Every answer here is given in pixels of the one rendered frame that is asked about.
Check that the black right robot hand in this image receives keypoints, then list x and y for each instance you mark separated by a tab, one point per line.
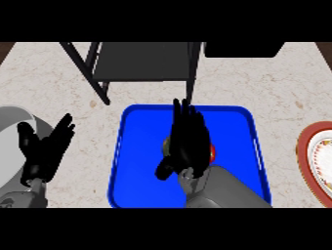
189	143

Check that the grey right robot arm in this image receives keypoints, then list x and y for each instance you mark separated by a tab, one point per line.
221	188

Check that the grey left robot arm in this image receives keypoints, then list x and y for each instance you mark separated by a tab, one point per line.
24	195

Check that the black appliance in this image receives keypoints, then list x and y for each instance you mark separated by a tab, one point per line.
243	49

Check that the blue rectangular tray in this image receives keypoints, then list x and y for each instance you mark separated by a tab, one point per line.
145	156

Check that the grey round pot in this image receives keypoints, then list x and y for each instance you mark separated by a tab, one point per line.
0	153

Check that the red rimmed patterned plate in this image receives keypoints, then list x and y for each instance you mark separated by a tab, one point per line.
327	162

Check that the black tiered shelf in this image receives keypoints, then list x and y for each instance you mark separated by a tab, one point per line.
140	62

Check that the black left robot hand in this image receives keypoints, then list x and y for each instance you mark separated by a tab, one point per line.
46	149

